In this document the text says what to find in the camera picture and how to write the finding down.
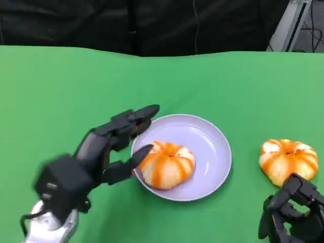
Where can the black curtain backdrop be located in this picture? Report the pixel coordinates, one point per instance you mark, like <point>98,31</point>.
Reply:
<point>101,22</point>

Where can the lilac plate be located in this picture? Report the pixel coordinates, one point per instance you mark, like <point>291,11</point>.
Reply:
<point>210,152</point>

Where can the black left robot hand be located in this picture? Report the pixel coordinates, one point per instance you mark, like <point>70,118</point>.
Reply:
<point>96,146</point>

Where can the orange and white bread roll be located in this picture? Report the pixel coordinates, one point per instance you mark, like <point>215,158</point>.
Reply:
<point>167,167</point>
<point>281,162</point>

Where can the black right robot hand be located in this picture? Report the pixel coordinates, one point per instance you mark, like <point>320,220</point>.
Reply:
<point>303,197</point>

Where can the green table cloth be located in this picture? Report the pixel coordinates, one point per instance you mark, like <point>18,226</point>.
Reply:
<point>76,83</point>

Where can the grey metal frame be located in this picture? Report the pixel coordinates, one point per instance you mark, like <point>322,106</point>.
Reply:
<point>287,27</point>

